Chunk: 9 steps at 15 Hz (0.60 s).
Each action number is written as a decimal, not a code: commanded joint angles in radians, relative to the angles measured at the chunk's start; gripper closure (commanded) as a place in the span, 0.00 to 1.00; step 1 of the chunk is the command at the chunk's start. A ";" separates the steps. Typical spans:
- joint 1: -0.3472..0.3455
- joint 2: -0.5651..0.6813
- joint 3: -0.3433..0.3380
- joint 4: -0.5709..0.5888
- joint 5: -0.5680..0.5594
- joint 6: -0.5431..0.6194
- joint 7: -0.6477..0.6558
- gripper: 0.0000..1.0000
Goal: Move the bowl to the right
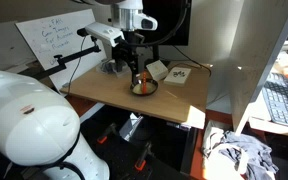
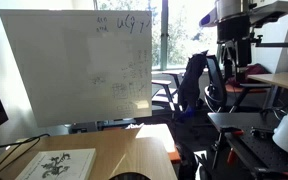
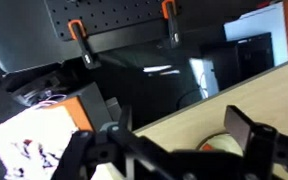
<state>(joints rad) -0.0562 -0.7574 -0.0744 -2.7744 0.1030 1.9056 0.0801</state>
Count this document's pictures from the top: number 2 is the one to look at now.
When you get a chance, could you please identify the dark bowl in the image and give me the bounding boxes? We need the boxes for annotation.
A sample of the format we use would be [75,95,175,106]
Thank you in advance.
[108,172,152,180]

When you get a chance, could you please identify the large white whiteboard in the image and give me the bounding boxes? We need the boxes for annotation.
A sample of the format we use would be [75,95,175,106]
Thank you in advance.
[0,8,153,128]

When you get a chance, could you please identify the office chair with grey armrests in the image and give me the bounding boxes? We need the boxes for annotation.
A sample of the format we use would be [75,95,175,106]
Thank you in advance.
[151,70,186,112]

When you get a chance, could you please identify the small black block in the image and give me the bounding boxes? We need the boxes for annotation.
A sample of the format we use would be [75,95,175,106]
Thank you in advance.
[249,126,276,140]

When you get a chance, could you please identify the crumpled white paper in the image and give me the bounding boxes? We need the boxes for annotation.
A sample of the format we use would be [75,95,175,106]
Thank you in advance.
[124,122,145,131]

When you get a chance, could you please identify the dark red bag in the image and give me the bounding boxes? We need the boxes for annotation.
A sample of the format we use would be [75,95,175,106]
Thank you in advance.
[225,63,272,94]

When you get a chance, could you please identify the light wooden side desk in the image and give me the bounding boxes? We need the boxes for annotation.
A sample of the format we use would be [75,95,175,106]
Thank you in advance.
[247,72,288,92]

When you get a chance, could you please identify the black cable on desk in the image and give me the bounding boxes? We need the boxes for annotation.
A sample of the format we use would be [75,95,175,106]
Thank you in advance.
[0,133,51,150]
[0,136,42,180]

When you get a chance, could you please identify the black and white machine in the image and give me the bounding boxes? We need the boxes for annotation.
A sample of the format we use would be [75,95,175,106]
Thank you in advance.
[198,0,288,82]

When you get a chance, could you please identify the black clamp with orange handle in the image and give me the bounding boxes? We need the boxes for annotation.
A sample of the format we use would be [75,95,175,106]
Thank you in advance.
[212,125,246,169]
[253,167,288,180]
[226,147,239,166]

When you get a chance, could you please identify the white book with black drawing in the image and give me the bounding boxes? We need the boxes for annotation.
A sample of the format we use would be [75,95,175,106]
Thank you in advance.
[15,148,97,180]

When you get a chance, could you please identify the black mesh office chair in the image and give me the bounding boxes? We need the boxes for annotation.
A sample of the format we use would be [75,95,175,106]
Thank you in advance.
[203,54,272,113]

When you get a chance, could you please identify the grey window frame post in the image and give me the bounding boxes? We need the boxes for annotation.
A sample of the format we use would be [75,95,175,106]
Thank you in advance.
[159,0,170,71]

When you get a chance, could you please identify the black perforated breadboard table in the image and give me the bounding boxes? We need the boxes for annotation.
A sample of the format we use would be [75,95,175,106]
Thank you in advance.
[207,112,288,180]

